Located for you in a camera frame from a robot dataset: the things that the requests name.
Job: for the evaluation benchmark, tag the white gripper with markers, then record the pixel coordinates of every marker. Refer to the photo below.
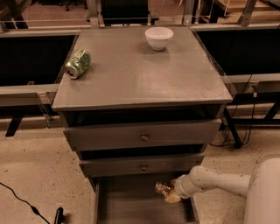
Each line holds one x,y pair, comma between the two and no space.
180,187

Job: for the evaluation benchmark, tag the crushed orange soda can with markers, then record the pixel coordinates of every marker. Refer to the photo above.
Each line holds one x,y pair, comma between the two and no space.
163,188

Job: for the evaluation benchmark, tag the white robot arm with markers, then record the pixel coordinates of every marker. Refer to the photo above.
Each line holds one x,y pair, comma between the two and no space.
261,189

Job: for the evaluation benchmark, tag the grey middle drawer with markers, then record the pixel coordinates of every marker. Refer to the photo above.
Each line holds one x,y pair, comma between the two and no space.
132,165

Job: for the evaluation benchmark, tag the brass middle drawer knob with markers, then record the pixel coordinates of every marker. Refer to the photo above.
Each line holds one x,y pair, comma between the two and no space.
144,167

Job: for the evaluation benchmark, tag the brass drawer knob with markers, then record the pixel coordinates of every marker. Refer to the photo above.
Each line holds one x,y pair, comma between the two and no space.
144,167
144,137

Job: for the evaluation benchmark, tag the grey open bottom drawer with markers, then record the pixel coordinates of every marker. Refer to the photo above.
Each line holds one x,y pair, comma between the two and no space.
131,199

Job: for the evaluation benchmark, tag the brass top drawer knob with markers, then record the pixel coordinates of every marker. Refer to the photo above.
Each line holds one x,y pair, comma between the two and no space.
144,137

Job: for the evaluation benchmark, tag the grey wooden drawer cabinet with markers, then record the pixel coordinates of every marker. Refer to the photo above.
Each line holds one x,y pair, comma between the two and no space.
129,82

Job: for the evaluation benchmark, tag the grey top drawer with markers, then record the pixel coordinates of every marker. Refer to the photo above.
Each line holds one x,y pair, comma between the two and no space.
128,135

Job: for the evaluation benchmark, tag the crushed green soda can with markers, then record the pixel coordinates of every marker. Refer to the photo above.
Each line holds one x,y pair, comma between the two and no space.
78,64

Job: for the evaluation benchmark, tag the white ceramic bowl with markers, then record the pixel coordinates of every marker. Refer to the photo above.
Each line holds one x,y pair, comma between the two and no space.
158,38

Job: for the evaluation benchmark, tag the grey metal railing frame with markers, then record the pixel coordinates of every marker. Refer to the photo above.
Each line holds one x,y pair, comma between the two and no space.
260,37

